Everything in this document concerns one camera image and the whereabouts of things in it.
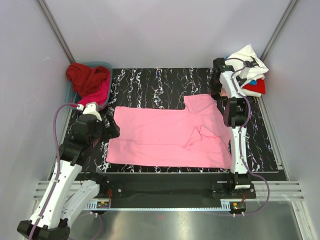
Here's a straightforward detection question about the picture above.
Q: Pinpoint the pink t-shirt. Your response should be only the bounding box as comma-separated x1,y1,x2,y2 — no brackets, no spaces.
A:
106,94,232,169

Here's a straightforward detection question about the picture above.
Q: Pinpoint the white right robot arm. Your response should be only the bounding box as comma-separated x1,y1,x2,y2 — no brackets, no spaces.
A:
210,57,251,199

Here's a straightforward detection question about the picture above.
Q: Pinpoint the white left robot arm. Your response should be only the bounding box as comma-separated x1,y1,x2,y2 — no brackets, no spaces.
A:
17,102,120,240

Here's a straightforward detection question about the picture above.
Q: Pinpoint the white printed folded t-shirt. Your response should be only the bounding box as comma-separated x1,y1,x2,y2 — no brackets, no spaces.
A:
225,44,269,87

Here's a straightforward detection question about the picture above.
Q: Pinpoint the blue-grey plastic basket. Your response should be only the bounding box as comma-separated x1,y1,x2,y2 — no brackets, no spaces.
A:
64,61,113,110

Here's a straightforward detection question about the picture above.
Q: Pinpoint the blue folded t-shirt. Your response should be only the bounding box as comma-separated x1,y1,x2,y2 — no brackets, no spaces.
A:
249,80,257,86

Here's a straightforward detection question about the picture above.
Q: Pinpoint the red folded t-shirt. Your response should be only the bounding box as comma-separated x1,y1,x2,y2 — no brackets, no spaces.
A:
242,78,266,95

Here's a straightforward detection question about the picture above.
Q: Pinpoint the dark red t-shirt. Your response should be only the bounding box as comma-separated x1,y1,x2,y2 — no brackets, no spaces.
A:
66,63,110,97

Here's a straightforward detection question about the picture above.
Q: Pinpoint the left controller board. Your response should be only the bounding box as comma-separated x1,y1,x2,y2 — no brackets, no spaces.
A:
96,199,111,209

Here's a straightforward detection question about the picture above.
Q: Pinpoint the controller board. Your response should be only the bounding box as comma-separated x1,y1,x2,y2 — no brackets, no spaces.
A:
231,201,247,212
96,199,111,209

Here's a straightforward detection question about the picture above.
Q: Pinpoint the right controller board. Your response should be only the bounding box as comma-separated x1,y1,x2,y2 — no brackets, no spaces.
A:
231,201,247,212

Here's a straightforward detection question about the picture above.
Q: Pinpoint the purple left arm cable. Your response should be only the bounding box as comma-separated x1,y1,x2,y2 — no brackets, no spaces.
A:
27,102,105,240

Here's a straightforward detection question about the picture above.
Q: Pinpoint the aluminium frame rail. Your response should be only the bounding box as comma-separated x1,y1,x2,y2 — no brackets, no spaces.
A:
33,180,304,201

